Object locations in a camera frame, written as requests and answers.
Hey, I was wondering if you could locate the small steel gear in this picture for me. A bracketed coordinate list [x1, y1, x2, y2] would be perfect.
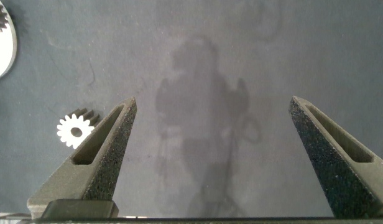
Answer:
[56, 107, 101, 150]

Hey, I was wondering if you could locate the round white plate with pins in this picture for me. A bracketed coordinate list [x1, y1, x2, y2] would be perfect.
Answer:
[0, 0, 18, 82]

